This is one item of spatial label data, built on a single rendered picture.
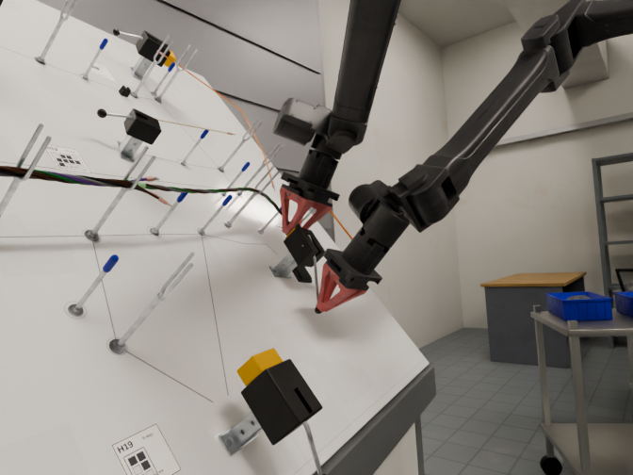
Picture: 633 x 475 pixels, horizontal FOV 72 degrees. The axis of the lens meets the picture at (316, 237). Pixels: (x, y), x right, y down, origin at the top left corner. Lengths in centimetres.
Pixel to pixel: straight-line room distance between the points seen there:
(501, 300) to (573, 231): 184
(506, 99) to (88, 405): 71
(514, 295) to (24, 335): 427
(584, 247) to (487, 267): 115
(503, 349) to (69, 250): 431
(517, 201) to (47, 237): 591
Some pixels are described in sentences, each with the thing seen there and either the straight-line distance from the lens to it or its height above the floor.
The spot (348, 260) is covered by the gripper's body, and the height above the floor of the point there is 111.
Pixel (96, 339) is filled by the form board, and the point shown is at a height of 106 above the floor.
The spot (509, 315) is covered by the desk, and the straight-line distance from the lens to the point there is 455.
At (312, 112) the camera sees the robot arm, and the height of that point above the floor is 136.
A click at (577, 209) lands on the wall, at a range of 608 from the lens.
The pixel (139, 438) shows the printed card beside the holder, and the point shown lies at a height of 97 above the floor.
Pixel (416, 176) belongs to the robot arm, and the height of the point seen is 123.
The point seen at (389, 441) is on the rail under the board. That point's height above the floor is 82.
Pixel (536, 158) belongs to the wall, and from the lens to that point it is 622.
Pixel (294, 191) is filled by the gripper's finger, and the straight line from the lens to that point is 75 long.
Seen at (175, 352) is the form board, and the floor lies 103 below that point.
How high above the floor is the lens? 113
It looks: 2 degrees up
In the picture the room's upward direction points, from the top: 4 degrees counter-clockwise
